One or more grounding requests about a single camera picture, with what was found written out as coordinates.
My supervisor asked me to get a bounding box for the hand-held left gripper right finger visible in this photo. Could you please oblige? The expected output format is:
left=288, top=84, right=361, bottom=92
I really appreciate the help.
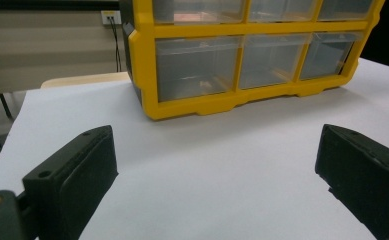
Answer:
left=314, top=123, right=389, bottom=240

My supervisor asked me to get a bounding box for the small beige part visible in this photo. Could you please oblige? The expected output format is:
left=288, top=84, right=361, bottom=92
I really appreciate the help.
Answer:
left=197, top=79, right=214, bottom=90

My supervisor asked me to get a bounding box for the white wall socket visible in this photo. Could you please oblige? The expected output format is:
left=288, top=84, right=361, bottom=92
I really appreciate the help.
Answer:
left=100, top=9, right=123, bottom=26

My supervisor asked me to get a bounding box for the yellow drawer cabinet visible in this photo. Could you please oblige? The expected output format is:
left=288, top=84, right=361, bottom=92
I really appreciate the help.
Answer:
left=119, top=0, right=387, bottom=121

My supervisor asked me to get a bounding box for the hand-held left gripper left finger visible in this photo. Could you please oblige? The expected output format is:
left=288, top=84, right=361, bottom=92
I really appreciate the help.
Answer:
left=22, top=125, right=119, bottom=240

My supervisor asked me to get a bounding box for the set of clear plastic drawers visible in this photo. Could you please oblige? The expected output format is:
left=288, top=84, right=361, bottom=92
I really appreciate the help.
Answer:
left=151, top=0, right=375, bottom=103

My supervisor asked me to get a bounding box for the beige wooden table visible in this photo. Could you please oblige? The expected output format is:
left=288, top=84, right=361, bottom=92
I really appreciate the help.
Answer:
left=40, top=71, right=132, bottom=90

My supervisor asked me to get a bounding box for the black cable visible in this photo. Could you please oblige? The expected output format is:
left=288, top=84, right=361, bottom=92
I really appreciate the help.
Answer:
left=111, top=16, right=123, bottom=73
left=107, top=16, right=120, bottom=73

